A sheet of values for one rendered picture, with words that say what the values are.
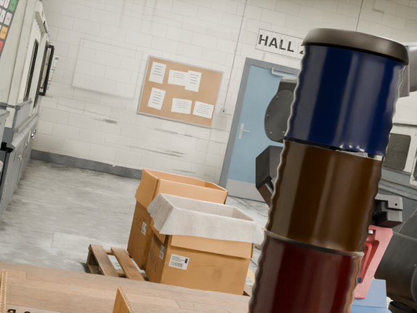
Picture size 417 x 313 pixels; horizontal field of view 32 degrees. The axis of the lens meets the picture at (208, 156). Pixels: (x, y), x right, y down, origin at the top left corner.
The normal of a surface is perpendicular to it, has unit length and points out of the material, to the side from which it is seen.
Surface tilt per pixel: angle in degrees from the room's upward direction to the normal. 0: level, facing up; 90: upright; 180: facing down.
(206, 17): 90
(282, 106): 87
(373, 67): 76
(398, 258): 65
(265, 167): 94
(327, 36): 72
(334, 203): 104
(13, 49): 90
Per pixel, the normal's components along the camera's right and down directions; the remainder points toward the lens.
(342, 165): 0.11, -0.18
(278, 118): -0.84, -0.21
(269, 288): -0.77, 0.12
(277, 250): -0.66, -0.36
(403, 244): -0.69, -0.55
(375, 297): 0.29, -0.33
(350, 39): -0.20, -0.32
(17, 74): 0.19, 0.09
